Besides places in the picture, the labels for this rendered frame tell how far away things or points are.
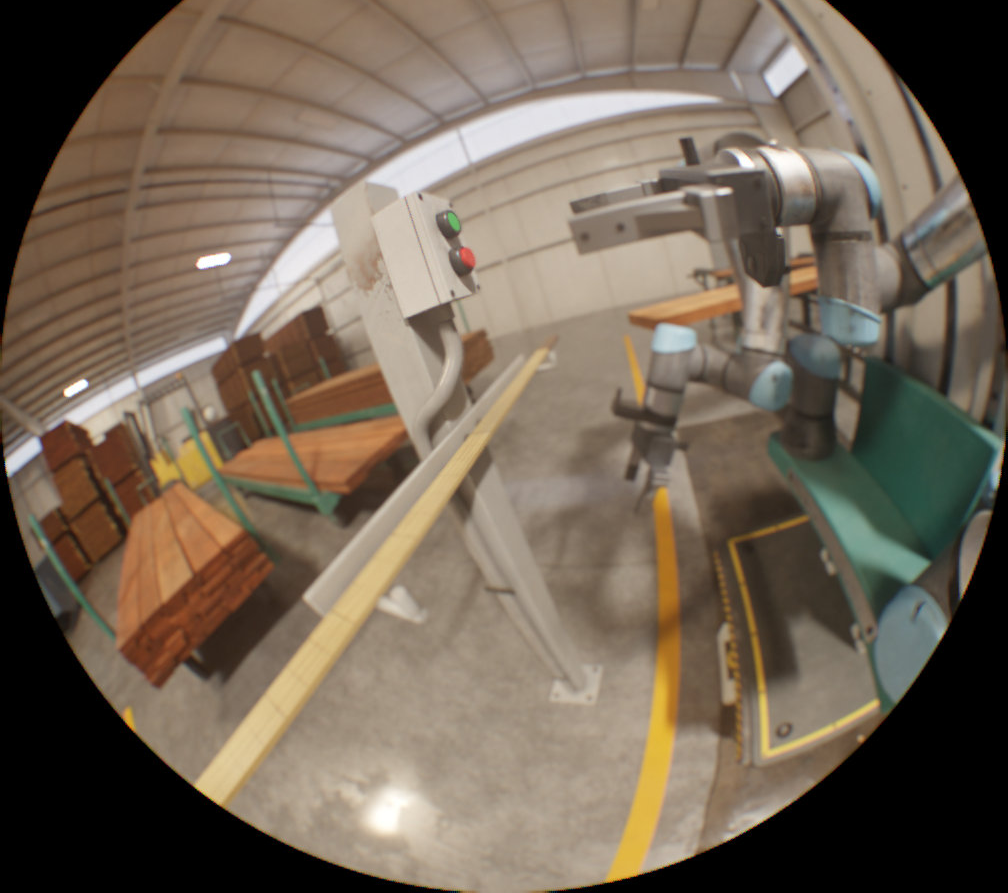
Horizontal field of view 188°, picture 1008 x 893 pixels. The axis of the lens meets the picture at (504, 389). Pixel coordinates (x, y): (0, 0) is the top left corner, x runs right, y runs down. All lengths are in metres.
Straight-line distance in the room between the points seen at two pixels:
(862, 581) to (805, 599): 0.41
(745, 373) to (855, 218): 0.30
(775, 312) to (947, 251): 0.29
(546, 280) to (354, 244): 8.45
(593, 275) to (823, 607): 8.33
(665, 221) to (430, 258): 0.19
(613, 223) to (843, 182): 0.24
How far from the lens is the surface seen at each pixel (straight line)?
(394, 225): 0.31
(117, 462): 9.19
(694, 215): 0.20
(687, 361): 0.54
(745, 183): 0.24
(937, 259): 0.42
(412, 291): 0.29
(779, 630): 0.92
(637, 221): 0.21
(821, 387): 0.69
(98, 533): 9.43
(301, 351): 10.75
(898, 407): 0.67
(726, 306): 1.25
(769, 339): 0.51
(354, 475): 1.89
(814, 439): 0.73
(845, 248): 0.34
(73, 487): 9.46
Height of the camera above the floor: 1.13
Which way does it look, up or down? 17 degrees down
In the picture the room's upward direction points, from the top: 19 degrees counter-clockwise
